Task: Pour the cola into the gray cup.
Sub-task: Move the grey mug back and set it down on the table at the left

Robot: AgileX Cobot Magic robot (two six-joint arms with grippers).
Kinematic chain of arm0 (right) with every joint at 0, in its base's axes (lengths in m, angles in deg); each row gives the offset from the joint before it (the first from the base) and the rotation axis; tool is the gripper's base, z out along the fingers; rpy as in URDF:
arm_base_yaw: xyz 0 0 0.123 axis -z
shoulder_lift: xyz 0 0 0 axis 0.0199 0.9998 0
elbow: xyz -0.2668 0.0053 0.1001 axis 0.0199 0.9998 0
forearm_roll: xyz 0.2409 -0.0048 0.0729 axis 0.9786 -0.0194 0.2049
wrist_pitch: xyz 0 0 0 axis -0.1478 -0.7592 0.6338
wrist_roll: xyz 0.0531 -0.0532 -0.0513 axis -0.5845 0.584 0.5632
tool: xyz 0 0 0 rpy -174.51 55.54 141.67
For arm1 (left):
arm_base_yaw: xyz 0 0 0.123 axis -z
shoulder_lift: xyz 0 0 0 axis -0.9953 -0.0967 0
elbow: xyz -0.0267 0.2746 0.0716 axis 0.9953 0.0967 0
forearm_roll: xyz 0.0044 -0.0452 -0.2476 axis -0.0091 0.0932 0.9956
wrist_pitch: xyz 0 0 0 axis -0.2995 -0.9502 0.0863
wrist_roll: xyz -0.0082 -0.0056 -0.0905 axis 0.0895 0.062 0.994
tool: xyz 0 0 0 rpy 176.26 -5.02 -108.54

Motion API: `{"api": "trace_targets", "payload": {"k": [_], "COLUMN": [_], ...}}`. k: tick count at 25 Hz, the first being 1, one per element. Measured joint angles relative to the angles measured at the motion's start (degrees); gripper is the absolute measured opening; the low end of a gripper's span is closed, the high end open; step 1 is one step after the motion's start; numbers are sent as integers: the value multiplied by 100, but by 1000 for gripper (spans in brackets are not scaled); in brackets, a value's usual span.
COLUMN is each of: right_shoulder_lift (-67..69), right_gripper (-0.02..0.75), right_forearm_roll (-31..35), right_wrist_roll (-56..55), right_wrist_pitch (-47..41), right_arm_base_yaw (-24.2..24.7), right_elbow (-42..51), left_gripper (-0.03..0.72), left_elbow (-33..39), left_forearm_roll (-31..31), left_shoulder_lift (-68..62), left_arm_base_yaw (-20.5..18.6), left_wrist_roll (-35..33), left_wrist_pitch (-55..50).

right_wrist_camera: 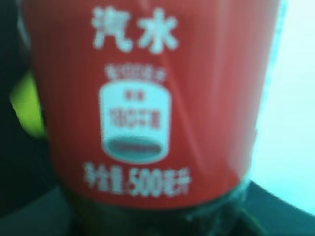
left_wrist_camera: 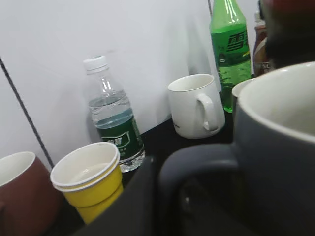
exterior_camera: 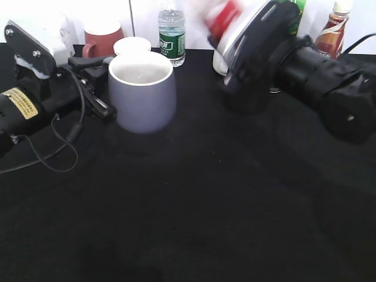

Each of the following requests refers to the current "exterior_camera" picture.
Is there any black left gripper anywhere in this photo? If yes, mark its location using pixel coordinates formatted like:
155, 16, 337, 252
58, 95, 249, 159
43, 56, 116, 124

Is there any green label water bottle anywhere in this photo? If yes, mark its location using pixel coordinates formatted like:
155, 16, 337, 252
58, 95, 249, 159
159, 9, 186, 67

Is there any green sprite bottle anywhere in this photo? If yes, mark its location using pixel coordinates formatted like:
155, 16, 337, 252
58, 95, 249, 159
290, 0, 307, 35

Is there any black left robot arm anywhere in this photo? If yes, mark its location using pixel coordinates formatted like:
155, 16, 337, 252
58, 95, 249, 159
1, 56, 116, 155

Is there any grey ceramic mug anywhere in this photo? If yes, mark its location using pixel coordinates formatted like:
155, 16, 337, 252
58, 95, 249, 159
108, 51, 177, 134

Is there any brown tea drink bottle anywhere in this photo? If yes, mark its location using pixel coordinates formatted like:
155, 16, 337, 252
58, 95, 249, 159
315, 1, 354, 58

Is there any red white milk carton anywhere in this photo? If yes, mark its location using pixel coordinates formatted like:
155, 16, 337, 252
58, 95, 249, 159
204, 1, 244, 76

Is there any white paper cup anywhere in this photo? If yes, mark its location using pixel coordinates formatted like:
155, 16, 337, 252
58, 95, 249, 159
113, 36, 152, 56

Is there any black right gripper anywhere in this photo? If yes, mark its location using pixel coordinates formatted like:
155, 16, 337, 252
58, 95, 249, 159
220, 1, 300, 113

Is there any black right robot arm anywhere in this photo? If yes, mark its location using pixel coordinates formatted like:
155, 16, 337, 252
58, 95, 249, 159
211, 1, 375, 144

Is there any red ceramic mug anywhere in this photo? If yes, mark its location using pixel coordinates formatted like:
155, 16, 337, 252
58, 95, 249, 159
82, 19, 124, 58

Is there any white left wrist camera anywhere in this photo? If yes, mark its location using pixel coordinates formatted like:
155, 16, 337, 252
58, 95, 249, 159
4, 18, 75, 80

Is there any black table cloth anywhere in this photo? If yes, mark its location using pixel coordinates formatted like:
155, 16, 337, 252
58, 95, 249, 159
1, 50, 375, 281

